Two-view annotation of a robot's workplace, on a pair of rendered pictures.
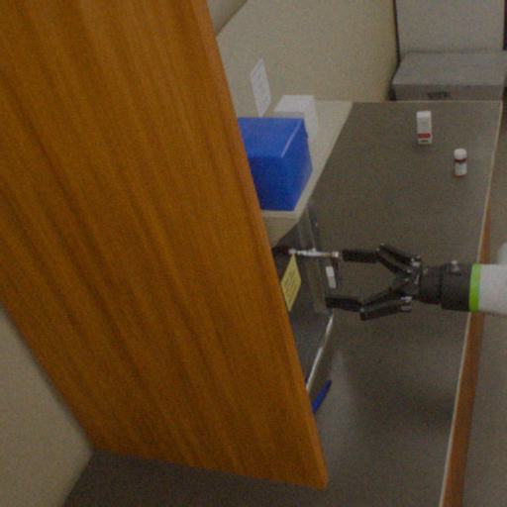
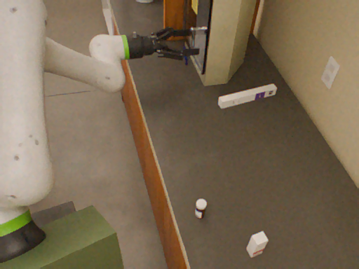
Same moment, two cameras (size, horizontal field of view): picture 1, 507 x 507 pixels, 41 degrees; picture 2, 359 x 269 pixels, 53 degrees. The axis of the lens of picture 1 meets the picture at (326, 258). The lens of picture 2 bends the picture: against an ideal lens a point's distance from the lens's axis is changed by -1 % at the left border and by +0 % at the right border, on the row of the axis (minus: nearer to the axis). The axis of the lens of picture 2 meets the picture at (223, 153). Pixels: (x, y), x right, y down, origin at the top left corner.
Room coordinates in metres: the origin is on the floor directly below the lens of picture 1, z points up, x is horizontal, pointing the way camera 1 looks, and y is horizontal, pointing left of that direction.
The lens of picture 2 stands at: (1.97, -0.86, 1.99)
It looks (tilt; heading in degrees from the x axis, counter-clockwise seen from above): 50 degrees down; 129
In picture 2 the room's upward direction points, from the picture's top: 12 degrees clockwise
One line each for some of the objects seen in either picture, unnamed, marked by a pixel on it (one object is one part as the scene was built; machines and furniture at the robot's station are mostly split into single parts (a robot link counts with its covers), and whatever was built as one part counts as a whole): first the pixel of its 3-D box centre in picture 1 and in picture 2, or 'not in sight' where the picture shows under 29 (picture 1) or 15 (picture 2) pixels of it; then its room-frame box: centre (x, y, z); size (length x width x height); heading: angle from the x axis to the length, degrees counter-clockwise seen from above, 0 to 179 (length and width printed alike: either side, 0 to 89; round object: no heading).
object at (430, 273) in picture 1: (417, 283); (153, 45); (0.94, -0.16, 1.14); 0.09 x 0.08 x 0.07; 68
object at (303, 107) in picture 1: (296, 120); not in sight; (0.94, 0.01, 1.54); 0.05 x 0.05 x 0.06; 68
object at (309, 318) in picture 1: (297, 296); (195, 16); (0.92, 0.07, 1.19); 0.30 x 0.01 x 0.40; 157
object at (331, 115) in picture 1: (298, 177); not in sight; (0.90, 0.02, 1.46); 0.32 x 0.12 x 0.10; 158
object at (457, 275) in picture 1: (456, 284); (134, 45); (0.91, -0.23, 1.15); 0.09 x 0.06 x 0.12; 158
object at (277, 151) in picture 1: (264, 162); not in sight; (0.81, 0.06, 1.56); 0.10 x 0.10 x 0.09; 68
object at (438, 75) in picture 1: (452, 93); not in sight; (3.46, -0.88, 0.17); 0.60 x 0.42 x 0.33; 66
